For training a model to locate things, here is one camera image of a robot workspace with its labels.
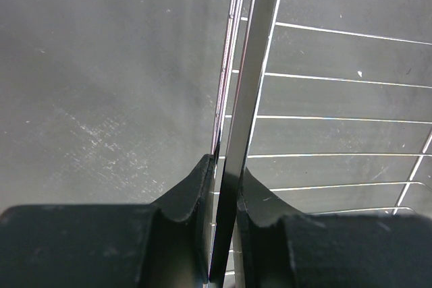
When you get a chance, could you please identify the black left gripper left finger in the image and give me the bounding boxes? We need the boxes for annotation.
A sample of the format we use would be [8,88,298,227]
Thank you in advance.
[1,154,215,287]

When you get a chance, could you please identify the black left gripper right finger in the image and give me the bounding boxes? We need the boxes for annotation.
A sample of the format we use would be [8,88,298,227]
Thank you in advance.
[236,171,431,287]

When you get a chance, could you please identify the metal wire dish rack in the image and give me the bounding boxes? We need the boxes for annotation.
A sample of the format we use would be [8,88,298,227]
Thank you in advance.
[209,0,431,287]

